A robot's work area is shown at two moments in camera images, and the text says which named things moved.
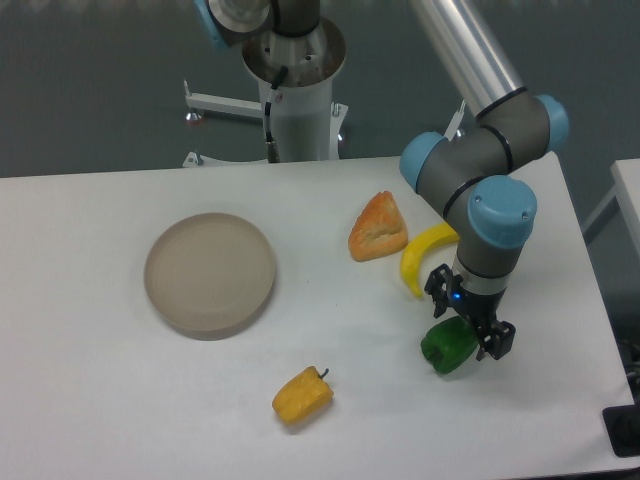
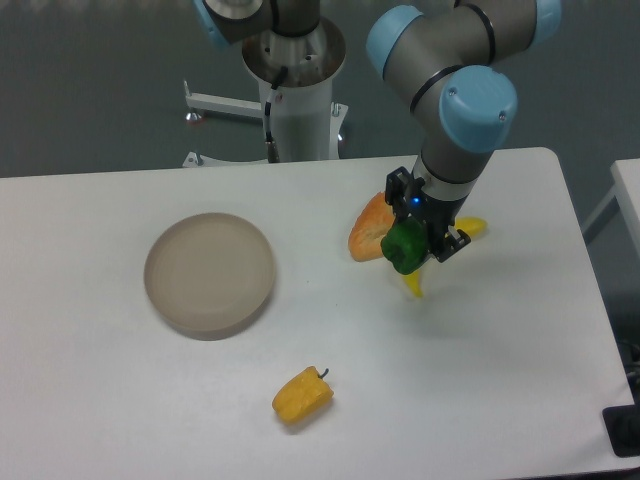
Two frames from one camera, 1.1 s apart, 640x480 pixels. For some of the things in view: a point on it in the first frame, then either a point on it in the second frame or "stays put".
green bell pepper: (450, 344) to (405, 244)
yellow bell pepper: (303, 397) stays put
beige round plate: (210, 276) stays put
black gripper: (480, 307) to (437, 215)
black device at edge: (623, 427) stays put
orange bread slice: (378, 230) stays put
